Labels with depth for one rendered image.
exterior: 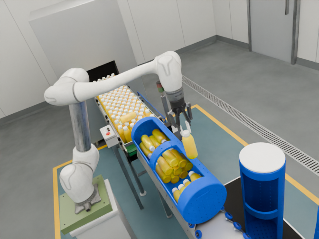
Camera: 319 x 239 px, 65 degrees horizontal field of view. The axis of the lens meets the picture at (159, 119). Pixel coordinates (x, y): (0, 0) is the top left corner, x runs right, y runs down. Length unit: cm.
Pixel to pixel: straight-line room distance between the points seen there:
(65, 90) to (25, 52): 477
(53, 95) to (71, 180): 55
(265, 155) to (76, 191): 122
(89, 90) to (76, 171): 58
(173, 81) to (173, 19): 541
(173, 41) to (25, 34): 333
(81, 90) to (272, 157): 123
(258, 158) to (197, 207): 56
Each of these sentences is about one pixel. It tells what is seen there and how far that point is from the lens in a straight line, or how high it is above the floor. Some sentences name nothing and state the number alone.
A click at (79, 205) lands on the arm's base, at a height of 109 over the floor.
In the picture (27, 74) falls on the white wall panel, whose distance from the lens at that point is 616.
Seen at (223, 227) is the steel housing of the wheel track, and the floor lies 93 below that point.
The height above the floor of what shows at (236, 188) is 15.
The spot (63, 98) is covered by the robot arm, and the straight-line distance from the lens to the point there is 132.
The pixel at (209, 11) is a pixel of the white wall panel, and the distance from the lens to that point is 698.
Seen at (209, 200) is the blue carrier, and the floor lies 111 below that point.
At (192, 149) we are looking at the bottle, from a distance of 141.
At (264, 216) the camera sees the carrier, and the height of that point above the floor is 58.
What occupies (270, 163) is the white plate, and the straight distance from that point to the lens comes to 172.
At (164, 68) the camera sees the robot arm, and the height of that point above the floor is 184.
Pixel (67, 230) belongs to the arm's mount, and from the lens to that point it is 176.
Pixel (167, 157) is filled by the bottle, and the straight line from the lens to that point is 166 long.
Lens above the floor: 226
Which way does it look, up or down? 33 degrees down
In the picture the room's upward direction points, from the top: 17 degrees counter-clockwise
